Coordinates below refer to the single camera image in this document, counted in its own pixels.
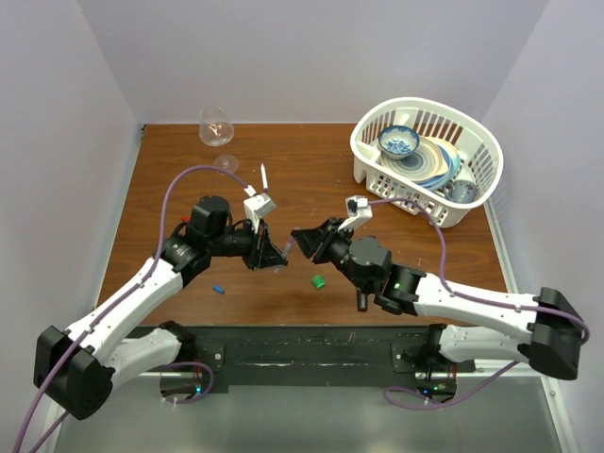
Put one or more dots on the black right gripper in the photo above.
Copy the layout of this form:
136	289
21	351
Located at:
316	243

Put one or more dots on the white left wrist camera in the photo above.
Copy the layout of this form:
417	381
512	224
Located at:
257	207

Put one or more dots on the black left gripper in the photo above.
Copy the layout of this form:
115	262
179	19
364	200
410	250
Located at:
269	253

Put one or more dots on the purple highlighter pen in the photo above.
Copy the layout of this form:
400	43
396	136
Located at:
286	250

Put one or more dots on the white blue acrylic marker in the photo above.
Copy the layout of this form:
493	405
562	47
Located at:
264	178

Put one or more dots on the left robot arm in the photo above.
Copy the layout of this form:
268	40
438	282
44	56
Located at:
79	366

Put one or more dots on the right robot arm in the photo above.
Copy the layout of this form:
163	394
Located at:
542	330

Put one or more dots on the grey patterned mug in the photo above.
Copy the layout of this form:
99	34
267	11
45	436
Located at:
460	191

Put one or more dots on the green highlighter with black body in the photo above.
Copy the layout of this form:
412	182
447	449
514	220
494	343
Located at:
362	301

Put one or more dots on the black table edge rail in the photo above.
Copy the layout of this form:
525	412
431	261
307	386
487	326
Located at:
212	343

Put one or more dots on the green highlighter cap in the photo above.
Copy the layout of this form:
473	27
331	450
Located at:
318	282

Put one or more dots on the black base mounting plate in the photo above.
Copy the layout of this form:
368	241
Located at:
363	365

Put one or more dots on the white plastic dish basket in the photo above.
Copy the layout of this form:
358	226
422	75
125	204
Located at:
481	155

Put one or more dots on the clear wine glass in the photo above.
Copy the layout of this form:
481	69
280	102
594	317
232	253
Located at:
215	130

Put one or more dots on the blue rimmed plate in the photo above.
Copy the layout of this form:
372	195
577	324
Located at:
451	166

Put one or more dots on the blue white patterned bowl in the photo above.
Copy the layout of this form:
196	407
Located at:
398	142

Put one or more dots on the striped beige plate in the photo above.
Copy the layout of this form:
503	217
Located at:
423	163

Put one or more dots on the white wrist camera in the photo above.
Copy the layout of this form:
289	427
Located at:
257	207
359	212

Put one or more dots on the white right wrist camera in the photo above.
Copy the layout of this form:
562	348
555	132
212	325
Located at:
359	212

